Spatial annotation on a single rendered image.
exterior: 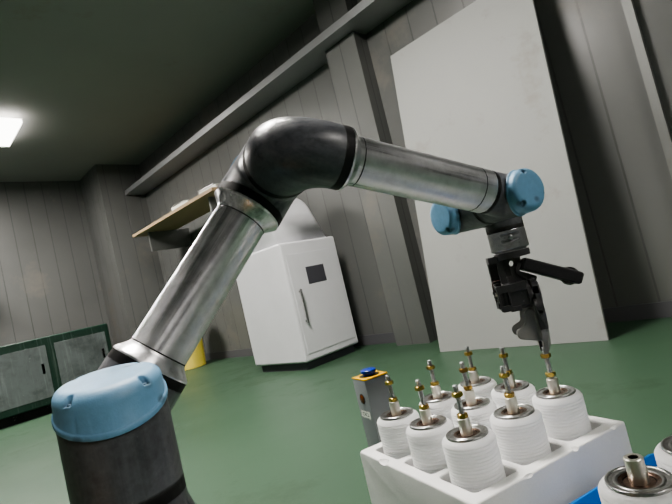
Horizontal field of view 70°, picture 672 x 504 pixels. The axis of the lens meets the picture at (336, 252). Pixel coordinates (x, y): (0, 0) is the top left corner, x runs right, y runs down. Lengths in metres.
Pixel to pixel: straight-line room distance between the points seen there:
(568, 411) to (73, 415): 0.84
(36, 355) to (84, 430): 4.65
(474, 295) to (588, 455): 1.92
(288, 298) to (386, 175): 2.77
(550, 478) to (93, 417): 0.74
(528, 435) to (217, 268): 0.63
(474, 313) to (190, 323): 2.32
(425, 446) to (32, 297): 6.35
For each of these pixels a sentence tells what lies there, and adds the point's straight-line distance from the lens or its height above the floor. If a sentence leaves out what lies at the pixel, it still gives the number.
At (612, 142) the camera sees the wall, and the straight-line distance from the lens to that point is 2.97.
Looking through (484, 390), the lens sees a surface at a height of 0.24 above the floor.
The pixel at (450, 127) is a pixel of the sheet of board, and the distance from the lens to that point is 3.06.
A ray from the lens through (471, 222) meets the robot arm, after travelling 0.92.
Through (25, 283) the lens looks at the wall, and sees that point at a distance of 7.03.
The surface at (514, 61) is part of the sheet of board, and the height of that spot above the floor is 1.51.
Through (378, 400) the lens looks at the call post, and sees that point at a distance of 1.27.
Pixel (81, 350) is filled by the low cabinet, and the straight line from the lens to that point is 5.31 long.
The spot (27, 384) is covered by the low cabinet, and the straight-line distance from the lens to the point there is 5.20.
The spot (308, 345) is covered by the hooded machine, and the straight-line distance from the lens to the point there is 3.46.
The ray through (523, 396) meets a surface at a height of 0.24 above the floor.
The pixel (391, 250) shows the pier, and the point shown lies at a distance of 3.48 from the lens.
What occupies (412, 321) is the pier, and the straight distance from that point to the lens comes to 3.48.
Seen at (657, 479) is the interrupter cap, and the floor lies 0.25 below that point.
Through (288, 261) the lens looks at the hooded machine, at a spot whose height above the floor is 0.79.
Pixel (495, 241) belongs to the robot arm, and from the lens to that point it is 1.01.
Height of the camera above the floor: 0.57
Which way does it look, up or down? 3 degrees up
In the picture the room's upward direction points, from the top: 13 degrees counter-clockwise
